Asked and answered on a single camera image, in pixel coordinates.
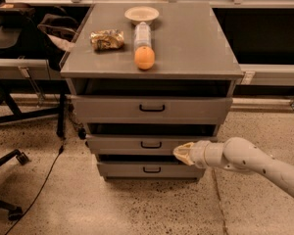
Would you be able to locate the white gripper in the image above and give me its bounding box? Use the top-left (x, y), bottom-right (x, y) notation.
top-left (173, 140), bottom-right (213, 168)

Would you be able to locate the grey drawer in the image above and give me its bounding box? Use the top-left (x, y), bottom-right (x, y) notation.
top-left (72, 96), bottom-right (232, 124)
top-left (86, 135), bottom-right (217, 156)
top-left (97, 162), bottom-right (205, 179)

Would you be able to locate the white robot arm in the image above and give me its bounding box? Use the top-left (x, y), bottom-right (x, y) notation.
top-left (173, 137), bottom-right (294, 198)

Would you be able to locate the grey bottom drawer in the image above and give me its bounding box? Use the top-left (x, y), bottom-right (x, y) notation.
top-left (97, 162), bottom-right (205, 179)

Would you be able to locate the grey drawer cabinet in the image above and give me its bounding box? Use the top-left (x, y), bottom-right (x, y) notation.
top-left (59, 2), bottom-right (245, 182)

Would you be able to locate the grey top drawer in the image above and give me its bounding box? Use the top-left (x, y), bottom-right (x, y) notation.
top-left (72, 96), bottom-right (232, 124)

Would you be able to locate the orange fruit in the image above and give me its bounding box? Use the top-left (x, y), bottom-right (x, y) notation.
top-left (134, 46), bottom-right (155, 70)

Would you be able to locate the clear plastic bottle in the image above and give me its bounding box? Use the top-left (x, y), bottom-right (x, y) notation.
top-left (134, 22), bottom-right (152, 50)

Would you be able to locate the gold foil snack bag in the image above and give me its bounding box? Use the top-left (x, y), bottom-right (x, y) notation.
top-left (90, 29), bottom-right (124, 51)

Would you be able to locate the white bowl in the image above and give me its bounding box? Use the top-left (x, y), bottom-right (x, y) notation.
top-left (124, 6), bottom-right (160, 25)

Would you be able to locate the black desk with legs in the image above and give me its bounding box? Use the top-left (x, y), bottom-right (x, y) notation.
top-left (0, 26), bottom-right (68, 138)

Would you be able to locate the dark bag on desk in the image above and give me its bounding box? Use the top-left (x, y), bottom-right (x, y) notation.
top-left (37, 14), bottom-right (78, 52)

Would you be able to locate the black box on desk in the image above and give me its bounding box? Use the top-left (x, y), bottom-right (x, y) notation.
top-left (0, 3), bottom-right (35, 27)

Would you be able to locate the black floor cable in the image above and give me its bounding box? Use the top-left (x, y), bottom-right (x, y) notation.
top-left (3, 140), bottom-right (67, 235)

